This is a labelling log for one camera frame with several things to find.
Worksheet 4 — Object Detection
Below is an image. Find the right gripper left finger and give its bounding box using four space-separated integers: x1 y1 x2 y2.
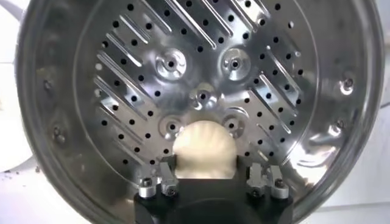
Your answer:
136 161 179 199

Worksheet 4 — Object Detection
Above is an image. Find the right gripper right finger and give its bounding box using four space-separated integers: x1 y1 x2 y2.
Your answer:
246 163 289 200

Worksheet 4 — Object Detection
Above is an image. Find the white steamed baozi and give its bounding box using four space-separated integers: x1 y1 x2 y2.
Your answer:
172 120 238 180

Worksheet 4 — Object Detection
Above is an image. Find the stainless steel steamer basket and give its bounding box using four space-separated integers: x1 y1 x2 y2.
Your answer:
15 0 385 224

